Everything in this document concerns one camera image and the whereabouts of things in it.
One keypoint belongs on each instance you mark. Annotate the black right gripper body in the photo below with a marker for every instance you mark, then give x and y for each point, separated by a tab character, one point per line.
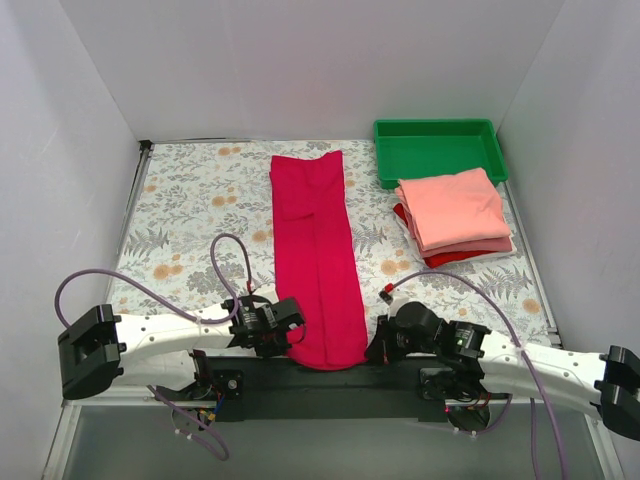
378	343

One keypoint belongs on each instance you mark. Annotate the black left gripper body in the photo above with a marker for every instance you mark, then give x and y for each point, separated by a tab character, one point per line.
289	316

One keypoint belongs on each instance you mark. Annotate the magenta red t-shirt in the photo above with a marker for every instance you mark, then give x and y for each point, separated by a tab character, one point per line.
315	263

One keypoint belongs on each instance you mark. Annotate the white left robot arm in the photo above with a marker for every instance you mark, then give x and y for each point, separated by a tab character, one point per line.
102	348

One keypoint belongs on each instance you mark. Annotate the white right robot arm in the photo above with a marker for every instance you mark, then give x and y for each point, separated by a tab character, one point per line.
604	386

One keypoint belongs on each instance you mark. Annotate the folded red t-shirt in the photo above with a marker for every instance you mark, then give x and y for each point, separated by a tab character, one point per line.
432	260

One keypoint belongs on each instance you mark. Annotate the folded darker pink t-shirt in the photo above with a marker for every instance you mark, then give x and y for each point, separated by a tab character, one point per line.
499	245

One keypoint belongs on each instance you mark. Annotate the folded salmon pink t-shirt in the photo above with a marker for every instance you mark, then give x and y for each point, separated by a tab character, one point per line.
451	209

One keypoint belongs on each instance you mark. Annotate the floral patterned table mat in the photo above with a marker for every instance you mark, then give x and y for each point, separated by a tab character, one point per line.
203	219

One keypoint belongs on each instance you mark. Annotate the green plastic tray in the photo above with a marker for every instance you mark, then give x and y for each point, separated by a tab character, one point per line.
419	148

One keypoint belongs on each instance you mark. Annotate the black front table rail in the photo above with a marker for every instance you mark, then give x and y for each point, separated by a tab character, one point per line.
279	389

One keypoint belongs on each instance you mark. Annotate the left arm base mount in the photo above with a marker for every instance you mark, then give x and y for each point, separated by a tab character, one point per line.
216	398

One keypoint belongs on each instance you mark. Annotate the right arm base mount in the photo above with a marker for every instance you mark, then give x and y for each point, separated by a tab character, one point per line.
466	402

